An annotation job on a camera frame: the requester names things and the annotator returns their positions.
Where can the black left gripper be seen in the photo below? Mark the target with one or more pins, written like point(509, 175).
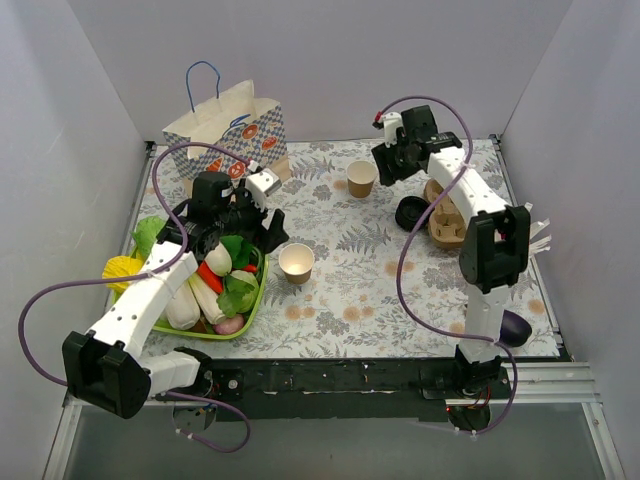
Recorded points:
point(261, 223)

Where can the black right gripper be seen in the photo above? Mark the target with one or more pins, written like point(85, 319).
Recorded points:
point(392, 157)

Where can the brown paper coffee cup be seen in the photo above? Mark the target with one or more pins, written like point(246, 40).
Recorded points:
point(296, 262)

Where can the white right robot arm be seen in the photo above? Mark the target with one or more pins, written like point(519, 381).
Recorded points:
point(495, 249)

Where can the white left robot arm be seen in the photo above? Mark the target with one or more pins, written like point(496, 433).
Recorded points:
point(103, 365)

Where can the green leafy vegetable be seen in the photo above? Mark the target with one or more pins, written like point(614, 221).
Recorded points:
point(239, 249)

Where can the white radish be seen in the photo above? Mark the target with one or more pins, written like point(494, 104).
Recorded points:
point(219, 260)
point(183, 312)

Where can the floral table mat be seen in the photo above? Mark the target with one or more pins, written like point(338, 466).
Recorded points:
point(373, 292)

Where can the green cabbage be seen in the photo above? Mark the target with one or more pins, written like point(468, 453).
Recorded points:
point(240, 292)

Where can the red chili pepper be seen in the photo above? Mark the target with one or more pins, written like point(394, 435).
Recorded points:
point(212, 280)

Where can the brown cardboard cup carrier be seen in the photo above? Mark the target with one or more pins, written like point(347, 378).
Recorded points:
point(446, 226)

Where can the green vegetable basket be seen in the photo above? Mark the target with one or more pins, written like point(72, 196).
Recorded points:
point(210, 313)

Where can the pink onion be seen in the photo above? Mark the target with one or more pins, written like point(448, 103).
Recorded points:
point(230, 326)

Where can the blue checkered paper bag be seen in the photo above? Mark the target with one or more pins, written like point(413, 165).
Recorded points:
point(234, 119)

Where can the green lettuce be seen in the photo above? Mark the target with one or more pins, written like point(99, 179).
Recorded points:
point(146, 232)

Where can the yellow corn toy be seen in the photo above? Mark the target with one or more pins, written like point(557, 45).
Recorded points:
point(118, 267)

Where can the purple eggplant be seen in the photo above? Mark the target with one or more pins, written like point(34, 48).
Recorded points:
point(515, 331)

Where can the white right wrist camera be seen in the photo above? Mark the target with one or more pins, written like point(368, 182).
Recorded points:
point(389, 123)

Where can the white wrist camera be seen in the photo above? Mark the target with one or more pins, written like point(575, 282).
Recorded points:
point(389, 123)
point(262, 185)

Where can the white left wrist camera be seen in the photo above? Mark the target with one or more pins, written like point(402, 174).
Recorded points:
point(262, 185)

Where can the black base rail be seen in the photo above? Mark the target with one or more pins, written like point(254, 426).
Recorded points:
point(345, 389)

